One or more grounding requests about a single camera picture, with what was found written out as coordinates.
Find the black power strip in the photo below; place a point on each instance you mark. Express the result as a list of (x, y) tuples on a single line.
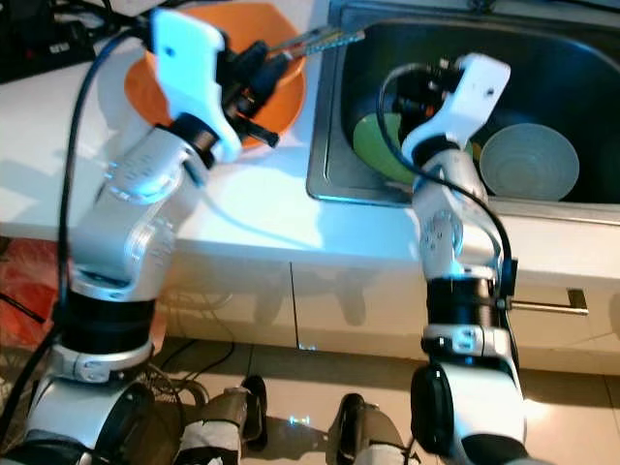
[(44, 44)]

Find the stainless steel sink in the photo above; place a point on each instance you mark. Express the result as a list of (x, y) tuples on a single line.
[(562, 68)]

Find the orange plastic bag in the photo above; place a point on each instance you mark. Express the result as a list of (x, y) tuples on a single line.
[(24, 291)]

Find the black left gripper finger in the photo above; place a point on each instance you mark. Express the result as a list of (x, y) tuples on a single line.
[(273, 68)]

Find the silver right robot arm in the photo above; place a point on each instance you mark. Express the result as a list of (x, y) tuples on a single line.
[(446, 242)]

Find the silver metal spoon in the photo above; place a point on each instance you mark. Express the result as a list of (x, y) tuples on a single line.
[(334, 37)]

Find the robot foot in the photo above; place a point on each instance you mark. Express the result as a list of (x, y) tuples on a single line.
[(373, 436), (223, 426)]

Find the orange plastic bowl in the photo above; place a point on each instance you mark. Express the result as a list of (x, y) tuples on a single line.
[(252, 19)]

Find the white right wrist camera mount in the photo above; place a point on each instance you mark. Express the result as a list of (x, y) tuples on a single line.
[(470, 87)]

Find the grey bowl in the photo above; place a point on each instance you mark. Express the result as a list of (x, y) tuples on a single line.
[(533, 163)]

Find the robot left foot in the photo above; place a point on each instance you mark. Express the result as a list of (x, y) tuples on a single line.
[(223, 426)]

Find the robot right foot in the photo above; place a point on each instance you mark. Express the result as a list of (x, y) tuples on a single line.
[(373, 436)]

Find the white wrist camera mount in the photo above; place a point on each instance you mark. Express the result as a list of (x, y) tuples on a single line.
[(470, 87), (189, 63)]

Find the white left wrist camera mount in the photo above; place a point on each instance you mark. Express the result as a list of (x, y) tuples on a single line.
[(189, 63)]

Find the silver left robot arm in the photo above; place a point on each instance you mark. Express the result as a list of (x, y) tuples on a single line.
[(126, 223)]

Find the white kitchen cabinet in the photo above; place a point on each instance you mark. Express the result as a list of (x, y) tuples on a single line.
[(349, 300)]

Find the green plate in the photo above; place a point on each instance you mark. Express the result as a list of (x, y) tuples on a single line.
[(378, 145)]

